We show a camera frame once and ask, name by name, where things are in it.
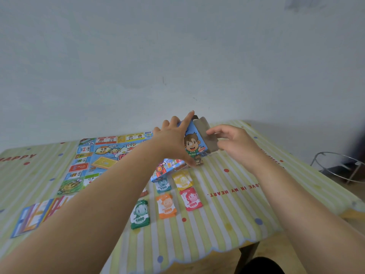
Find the person's right hand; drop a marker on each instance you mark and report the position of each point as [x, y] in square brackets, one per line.
[239, 148]

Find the person's left hand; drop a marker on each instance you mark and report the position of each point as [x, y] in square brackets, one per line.
[168, 142]

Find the person's left little finger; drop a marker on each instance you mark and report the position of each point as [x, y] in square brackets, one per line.
[156, 129]

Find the person's right thumb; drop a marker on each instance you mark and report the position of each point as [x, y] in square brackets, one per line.
[223, 144]

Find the person's left middle finger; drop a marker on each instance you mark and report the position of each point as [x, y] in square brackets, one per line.
[174, 121]

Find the person's left thumb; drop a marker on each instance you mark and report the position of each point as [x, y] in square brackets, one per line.
[188, 160]

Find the blue cartoon game box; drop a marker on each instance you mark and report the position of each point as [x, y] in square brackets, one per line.
[196, 142]

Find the person's right forearm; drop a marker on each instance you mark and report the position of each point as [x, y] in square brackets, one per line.
[308, 219]

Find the person's left forearm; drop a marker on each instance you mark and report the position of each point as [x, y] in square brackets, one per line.
[85, 211]

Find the yellow play money stack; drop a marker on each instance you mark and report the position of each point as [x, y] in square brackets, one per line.
[182, 180]

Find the colourful game box tray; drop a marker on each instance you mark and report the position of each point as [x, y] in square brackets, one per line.
[168, 168]

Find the blue play money stack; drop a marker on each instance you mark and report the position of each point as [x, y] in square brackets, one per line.
[163, 185]

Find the red play money stack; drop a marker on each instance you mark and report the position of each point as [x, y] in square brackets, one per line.
[191, 199]

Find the orange play money stack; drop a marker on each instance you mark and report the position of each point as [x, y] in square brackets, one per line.
[166, 206]

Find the striped yellow green tablecloth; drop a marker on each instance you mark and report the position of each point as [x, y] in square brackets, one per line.
[228, 202]

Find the colourful game board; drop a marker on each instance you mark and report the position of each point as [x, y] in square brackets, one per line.
[105, 162]

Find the green play money stack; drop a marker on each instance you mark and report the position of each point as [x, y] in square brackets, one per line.
[140, 215]

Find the dark wooden table leg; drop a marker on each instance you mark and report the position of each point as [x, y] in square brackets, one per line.
[246, 256]

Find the black trousers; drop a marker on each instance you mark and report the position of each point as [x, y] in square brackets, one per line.
[262, 266]

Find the row of colourful cards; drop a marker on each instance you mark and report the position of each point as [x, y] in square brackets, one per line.
[37, 214]

